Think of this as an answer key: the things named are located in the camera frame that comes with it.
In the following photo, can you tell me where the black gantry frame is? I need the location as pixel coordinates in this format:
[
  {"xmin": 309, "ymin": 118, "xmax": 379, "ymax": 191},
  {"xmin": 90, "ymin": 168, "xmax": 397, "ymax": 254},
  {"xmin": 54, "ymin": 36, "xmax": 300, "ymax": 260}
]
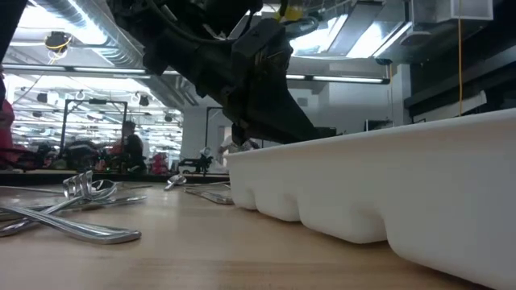
[
  {"xmin": 204, "ymin": 106, "xmax": 227, "ymax": 150},
  {"xmin": 60, "ymin": 98, "xmax": 128, "ymax": 158}
]

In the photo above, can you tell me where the dark distant equipment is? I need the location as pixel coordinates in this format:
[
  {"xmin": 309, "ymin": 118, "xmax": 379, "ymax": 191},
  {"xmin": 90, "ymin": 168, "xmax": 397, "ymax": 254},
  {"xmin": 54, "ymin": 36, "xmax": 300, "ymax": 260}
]
[{"xmin": 177, "ymin": 147, "xmax": 214, "ymax": 175}]

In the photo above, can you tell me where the silver ventilation duct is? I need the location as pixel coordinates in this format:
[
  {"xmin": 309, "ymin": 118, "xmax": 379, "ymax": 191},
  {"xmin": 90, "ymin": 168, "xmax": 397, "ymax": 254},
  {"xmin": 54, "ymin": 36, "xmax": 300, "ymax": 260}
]
[{"xmin": 31, "ymin": 0, "xmax": 146, "ymax": 69}]

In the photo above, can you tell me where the silver knife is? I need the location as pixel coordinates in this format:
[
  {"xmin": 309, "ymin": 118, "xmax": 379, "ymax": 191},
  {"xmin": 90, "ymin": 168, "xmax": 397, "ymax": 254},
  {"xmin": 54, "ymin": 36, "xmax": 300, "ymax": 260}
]
[{"xmin": 40, "ymin": 195, "xmax": 148, "ymax": 213}]

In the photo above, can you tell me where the yellow cable tag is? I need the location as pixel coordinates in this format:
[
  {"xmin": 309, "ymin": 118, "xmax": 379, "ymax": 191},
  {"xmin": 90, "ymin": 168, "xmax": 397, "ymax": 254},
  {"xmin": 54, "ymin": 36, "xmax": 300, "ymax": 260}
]
[{"xmin": 275, "ymin": 4, "xmax": 304, "ymax": 23}]

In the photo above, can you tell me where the person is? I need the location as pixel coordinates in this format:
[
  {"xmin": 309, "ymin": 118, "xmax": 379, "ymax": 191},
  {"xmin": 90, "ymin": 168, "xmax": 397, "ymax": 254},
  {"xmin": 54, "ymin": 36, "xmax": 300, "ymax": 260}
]
[
  {"xmin": 119, "ymin": 120, "xmax": 147, "ymax": 175},
  {"xmin": 217, "ymin": 135, "xmax": 261, "ymax": 156}
]

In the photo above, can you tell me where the long ceiling light strip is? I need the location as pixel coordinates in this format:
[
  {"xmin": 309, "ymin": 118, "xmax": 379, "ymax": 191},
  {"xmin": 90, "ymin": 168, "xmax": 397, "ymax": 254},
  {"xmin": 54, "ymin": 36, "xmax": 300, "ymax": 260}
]
[{"xmin": 0, "ymin": 63, "xmax": 391, "ymax": 85}]

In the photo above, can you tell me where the silver spoon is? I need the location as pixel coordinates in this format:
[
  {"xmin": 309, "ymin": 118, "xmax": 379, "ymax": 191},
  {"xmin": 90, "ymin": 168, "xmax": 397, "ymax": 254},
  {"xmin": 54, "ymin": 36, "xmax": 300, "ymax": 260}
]
[
  {"xmin": 164, "ymin": 173, "xmax": 189, "ymax": 192},
  {"xmin": 0, "ymin": 204, "xmax": 143, "ymax": 246},
  {"xmin": 0, "ymin": 180, "xmax": 119, "ymax": 238}
]

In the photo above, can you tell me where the white ceiling unit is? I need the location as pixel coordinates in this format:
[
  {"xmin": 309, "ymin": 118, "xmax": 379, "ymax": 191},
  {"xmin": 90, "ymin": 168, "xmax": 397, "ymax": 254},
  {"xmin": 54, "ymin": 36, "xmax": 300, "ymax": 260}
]
[{"xmin": 410, "ymin": 0, "xmax": 495, "ymax": 23}]

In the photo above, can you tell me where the black monitor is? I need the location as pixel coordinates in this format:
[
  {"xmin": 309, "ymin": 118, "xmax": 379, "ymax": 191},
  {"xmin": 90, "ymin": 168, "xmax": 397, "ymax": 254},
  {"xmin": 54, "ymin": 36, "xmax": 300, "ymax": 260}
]
[
  {"xmin": 316, "ymin": 126, "xmax": 338, "ymax": 140},
  {"xmin": 364, "ymin": 119, "xmax": 394, "ymax": 132}
]

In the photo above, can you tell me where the white shelf board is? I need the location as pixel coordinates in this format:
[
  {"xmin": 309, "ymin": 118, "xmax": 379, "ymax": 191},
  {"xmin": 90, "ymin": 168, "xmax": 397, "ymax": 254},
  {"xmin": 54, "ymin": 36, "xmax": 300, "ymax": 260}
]
[{"xmin": 405, "ymin": 90, "xmax": 489, "ymax": 122}]

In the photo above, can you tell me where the black yellow cable reel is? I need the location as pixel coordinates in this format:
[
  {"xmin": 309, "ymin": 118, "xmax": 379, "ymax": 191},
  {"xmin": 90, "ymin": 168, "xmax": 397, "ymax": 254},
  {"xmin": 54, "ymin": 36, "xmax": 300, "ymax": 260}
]
[{"xmin": 43, "ymin": 30, "xmax": 74, "ymax": 56}]

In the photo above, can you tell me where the white cutlery tray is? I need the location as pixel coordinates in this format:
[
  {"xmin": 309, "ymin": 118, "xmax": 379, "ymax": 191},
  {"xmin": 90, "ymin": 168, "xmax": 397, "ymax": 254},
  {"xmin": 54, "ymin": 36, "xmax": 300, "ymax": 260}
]
[{"xmin": 223, "ymin": 107, "xmax": 516, "ymax": 290}]

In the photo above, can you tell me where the black table frame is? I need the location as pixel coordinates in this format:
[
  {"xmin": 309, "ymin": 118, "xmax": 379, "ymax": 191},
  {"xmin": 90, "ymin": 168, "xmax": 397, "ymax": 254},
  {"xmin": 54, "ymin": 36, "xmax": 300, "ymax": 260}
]
[{"xmin": 0, "ymin": 171, "xmax": 231, "ymax": 187}]

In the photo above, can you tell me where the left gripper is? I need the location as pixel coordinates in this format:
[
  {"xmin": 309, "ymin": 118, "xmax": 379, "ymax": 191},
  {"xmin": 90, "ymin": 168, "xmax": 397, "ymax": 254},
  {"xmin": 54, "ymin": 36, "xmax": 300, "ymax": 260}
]
[{"xmin": 189, "ymin": 39, "xmax": 319, "ymax": 146}]

